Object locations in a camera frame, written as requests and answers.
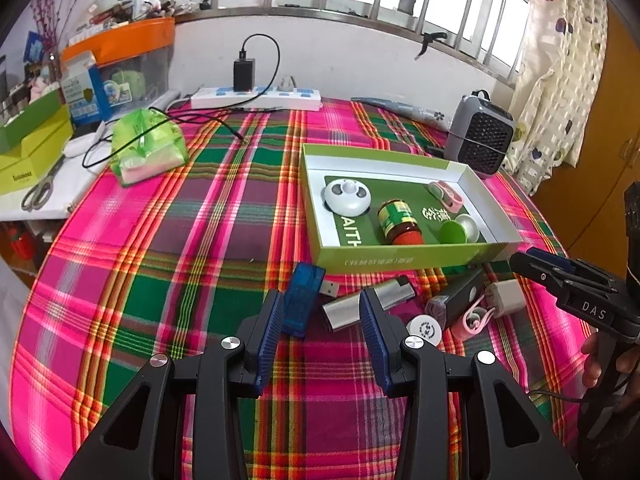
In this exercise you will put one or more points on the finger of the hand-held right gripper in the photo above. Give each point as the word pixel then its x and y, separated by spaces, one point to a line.
pixel 550 257
pixel 535 270

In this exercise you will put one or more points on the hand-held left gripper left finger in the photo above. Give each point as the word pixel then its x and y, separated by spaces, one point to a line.
pixel 270 340

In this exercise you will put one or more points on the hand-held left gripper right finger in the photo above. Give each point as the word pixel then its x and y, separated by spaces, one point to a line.
pixel 375 340

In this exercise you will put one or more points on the white charger plug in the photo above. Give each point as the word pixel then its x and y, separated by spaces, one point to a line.
pixel 505 297

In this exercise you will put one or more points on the silver rectangular lighter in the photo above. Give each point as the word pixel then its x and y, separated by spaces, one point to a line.
pixel 345 310

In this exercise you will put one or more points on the small white round jar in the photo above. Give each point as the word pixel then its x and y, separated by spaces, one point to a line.
pixel 425 330

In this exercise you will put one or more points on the blue translucent usb device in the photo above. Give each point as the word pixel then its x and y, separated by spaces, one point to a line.
pixel 302 300

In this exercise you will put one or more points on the green white cardboard box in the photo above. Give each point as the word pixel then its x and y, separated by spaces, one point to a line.
pixel 400 260

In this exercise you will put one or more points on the black rectangular gadget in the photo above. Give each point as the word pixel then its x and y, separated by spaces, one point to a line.
pixel 452 297

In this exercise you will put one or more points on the green white plastic spool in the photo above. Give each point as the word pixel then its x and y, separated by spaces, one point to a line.
pixel 452 232

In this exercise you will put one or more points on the brown bottle red cap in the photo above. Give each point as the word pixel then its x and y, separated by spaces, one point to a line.
pixel 397 220

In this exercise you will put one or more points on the white grey round gadget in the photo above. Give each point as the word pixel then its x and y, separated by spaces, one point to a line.
pixel 345 197

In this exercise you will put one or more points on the person's right hand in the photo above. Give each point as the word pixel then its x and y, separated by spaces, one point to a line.
pixel 592 365

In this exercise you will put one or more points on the brown wooden cabinet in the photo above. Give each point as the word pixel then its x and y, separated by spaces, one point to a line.
pixel 590 185

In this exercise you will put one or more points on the grey space heater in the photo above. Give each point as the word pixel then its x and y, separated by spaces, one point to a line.
pixel 480 135

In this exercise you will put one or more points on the pink green plaid tablecloth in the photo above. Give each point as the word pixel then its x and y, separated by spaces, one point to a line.
pixel 150 260

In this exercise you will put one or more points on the cream heart print curtain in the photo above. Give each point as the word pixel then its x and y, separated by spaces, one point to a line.
pixel 555 70

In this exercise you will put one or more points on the grey patterned long pouch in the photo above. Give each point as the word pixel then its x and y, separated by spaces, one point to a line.
pixel 400 109

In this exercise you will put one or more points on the green plastic bag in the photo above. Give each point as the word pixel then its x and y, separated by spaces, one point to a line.
pixel 147 145

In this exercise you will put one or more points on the white power strip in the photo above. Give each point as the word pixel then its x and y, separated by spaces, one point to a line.
pixel 260 99

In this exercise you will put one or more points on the red strawberry toy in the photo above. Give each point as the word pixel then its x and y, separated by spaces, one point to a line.
pixel 22 245

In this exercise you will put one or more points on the black charger adapter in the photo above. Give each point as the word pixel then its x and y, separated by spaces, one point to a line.
pixel 244 75

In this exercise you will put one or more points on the white oval device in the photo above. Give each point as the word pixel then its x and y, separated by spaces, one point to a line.
pixel 82 145

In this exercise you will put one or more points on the grey scissors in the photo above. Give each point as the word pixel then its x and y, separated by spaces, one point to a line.
pixel 40 190

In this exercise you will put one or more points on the lime green cardboard box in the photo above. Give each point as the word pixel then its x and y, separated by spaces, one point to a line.
pixel 35 165

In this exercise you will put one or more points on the blue white carton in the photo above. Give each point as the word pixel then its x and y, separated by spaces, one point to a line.
pixel 85 90

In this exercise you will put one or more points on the metal window grille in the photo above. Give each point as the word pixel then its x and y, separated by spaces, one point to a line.
pixel 350 15

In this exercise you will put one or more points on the dark green cardboard box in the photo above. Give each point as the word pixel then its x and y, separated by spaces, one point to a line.
pixel 35 115

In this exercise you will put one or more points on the clear bin orange lid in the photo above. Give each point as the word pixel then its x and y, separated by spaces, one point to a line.
pixel 130 37

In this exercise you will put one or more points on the pile of small packets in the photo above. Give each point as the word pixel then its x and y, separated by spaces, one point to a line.
pixel 125 2

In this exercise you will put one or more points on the purple flower branches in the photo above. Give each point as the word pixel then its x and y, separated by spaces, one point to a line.
pixel 47 5

